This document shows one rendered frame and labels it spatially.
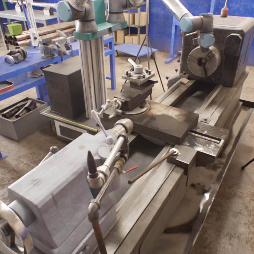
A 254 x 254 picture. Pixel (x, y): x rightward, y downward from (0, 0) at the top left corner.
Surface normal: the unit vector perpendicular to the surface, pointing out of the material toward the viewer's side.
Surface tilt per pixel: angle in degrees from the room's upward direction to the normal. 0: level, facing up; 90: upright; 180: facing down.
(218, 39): 90
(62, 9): 93
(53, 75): 90
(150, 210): 0
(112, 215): 90
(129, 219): 0
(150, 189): 0
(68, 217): 70
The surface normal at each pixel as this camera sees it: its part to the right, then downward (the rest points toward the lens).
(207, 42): -0.07, 0.41
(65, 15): -0.54, 0.48
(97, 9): 0.88, 0.25
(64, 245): 0.75, -0.17
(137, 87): 0.00, -0.85
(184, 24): -0.84, 0.31
